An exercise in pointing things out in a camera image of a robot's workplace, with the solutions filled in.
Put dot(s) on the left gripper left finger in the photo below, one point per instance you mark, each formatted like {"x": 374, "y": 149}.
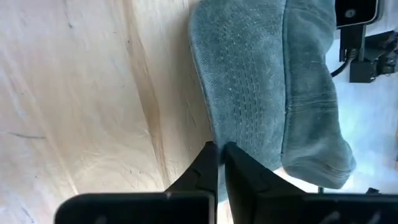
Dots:
{"x": 199, "y": 180}

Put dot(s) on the faded grey-green cotton cap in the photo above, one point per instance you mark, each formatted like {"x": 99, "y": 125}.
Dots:
{"x": 248, "y": 77}

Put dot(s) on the black camera on mount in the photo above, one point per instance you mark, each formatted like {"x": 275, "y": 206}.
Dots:
{"x": 357, "y": 12}

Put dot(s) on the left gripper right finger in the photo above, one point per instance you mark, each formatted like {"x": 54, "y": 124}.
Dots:
{"x": 248, "y": 186}

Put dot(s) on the black mounting clamp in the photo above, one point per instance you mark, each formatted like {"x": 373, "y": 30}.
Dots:
{"x": 362, "y": 72}

